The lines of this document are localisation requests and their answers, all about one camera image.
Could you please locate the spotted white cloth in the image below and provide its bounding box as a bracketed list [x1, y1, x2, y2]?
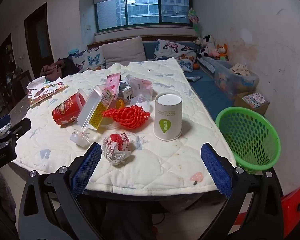
[229, 64, 252, 77]

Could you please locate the green plastic basket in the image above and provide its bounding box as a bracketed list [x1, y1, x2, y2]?
[215, 107, 281, 174]

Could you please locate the black white plush cow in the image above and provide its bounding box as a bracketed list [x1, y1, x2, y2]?
[194, 34, 217, 57]

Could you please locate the pink plastic bag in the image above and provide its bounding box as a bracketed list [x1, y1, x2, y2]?
[126, 76, 153, 99]

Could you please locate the red plastic stool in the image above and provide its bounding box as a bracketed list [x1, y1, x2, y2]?
[234, 184, 300, 238]

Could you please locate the dark wooden door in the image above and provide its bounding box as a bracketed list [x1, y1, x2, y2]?
[24, 2, 54, 79]

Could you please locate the small white plastic cup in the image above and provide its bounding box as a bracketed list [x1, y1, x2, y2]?
[70, 129, 90, 147]

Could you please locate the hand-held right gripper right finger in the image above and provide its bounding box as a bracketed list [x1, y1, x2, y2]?
[200, 142, 284, 240]

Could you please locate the beige cushion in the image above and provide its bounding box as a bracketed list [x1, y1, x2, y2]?
[101, 37, 147, 67]

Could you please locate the window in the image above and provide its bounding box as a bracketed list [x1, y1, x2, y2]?
[94, 0, 193, 33]

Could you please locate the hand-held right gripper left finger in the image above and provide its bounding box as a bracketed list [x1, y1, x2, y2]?
[18, 142, 102, 240]

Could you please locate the red printed cup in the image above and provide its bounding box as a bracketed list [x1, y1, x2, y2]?
[52, 92, 87, 126]

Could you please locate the cardboard box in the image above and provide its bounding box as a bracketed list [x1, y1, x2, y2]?
[234, 92, 270, 117]

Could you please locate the butterfly print pillow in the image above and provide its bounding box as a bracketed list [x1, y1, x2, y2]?
[72, 47, 107, 73]
[154, 39, 200, 62]
[179, 54, 198, 72]

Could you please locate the grey patterned board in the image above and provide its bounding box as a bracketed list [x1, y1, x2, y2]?
[197, 56, 217, 74]

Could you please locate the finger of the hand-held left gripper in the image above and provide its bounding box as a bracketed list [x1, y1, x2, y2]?
[0, 114, 11, 133]
[5, 118, 32, 145]

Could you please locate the person's left forearm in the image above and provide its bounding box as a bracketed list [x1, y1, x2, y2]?
[0, 170, 17, 223]

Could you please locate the colourful printed booklet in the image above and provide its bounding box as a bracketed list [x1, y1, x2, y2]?
[242, 93, 269, 108]

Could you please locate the clear plastic dome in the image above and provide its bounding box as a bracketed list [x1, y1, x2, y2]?
[130, 95, 150, 112]

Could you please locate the dark cabinet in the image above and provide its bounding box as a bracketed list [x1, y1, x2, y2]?
[0, 34, 15, 85]

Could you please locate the person's leg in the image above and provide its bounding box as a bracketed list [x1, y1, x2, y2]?
[76, 195, 155, 240]

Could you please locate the cartoon picture book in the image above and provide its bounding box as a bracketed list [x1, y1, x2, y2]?
[27, 76, 69, 107]

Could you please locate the orange plush fox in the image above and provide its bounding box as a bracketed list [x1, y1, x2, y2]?
[216, 44, 229, 60]

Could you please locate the red foam mesh net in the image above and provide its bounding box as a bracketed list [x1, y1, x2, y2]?
[102, 105, 151, 130]

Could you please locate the blue sofa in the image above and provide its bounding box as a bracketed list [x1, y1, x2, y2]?
[142, 41, 265, 117]

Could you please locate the wooden side table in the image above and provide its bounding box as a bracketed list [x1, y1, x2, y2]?
[14, 70, 32, 93]

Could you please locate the white milk carton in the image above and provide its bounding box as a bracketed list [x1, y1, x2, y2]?
[119, 81, 134, 102]

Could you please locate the pink packet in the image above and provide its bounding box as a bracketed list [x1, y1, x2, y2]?
[105, 72, 122, 98]

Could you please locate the clear box yellow label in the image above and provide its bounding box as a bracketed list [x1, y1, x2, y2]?
[76, 84, 115, 132]

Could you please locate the colourful wall decoration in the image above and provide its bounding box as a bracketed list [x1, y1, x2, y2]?
[188, 8, 202, 37]

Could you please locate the white paper cup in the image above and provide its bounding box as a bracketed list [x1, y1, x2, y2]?
[154, 92, 183, 142]

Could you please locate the clear plastic storage box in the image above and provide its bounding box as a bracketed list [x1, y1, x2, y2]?
[214, 61, 260, 100]

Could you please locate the red white wrapper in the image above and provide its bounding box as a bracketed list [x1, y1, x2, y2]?
[102, 133, 133, 166]

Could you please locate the pink cloth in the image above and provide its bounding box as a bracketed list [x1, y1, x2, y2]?
[40, 64, 65, 80]

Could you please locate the dark cloth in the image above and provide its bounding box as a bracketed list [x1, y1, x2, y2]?
[57, 58, 79, 74]

